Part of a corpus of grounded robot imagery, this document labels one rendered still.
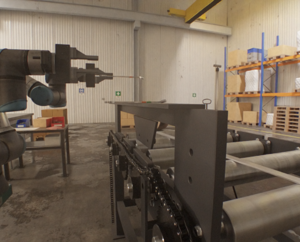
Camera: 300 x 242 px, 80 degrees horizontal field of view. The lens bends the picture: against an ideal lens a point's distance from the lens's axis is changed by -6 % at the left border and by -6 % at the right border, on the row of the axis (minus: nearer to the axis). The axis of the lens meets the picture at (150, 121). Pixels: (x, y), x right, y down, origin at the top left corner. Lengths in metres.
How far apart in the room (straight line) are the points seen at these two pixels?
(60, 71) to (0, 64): 0.19
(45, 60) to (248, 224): 0.73
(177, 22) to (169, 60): 2.24
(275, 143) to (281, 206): 0.87
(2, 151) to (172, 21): 11.70
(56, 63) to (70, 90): 10.25
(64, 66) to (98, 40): 10.75
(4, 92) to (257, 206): 0.83
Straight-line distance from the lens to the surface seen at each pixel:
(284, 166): 1.10
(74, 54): 0.77
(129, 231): 1.39
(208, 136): 0.36
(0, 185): 1.16
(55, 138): 3.31
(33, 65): 0.75
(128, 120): 8.37
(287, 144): 1.41
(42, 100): 0.96
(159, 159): 1.00
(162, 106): 0.42
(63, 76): 0.75
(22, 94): 0.78
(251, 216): 0.55
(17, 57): 0.77
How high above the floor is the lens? 1.17
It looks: 6 degrees down
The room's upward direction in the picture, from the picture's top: straight up
